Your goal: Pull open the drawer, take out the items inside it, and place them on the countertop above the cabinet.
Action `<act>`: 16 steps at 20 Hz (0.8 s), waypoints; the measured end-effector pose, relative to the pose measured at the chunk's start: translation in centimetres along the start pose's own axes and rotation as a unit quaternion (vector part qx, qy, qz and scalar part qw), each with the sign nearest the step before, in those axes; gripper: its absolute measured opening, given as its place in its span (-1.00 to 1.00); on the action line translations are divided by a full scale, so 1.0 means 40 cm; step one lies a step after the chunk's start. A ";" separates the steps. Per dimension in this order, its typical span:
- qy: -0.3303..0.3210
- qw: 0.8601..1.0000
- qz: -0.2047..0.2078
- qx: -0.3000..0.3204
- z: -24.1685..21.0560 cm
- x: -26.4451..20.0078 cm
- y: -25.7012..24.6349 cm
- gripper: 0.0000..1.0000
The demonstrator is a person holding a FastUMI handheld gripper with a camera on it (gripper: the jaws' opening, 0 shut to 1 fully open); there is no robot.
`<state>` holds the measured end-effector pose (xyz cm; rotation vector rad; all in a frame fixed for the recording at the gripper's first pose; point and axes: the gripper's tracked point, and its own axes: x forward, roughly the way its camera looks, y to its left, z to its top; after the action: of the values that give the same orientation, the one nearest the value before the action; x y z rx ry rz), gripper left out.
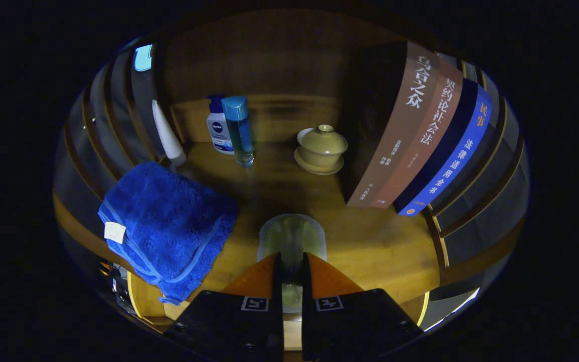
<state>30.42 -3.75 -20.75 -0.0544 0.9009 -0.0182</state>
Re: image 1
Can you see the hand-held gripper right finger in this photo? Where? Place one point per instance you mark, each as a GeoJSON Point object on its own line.
{"type": "Point", "coordinates": [308, 327]}

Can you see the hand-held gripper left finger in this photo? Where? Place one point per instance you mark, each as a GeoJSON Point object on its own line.
{"type": "Point", "coordinates": [276, 327]}

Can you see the wooden countertop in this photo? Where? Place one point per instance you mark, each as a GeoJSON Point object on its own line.
{"type": "Point", "coordinates": [370, 241]}

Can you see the wooden cabinet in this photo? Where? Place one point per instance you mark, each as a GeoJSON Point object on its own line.
{"type": "Point", "coordinates": [269, 60]}

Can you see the blue folded towel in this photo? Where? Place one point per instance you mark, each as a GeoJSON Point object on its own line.
{"type": "Point", "coordinates": [169, 226]}

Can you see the beige lidded tea cup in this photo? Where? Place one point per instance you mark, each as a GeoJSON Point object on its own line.
{"type": "Point", "coordinates": [322, 146]}

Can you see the teal clear bottle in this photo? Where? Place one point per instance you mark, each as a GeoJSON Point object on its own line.
{"type": "Point", "coordinates": [239, 130]}

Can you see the white pump bottle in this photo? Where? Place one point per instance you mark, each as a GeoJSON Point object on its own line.
{"type": "Point", "coordinates": [217, 128]}

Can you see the white tube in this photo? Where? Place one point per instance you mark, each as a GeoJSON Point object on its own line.
{"type": "Point", "coordinates": [169, 141]}

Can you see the dark brown book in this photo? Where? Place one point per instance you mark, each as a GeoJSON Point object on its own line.
{"type": "Point", "coordinates": [400, 125]}

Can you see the reddish brown book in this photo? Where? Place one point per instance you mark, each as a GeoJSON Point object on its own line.
{"type": "Point", "coordinates": [432, 130]}

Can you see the blue book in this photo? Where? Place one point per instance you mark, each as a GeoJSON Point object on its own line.
{"type": "Point", "coordinates": [463, 151]}

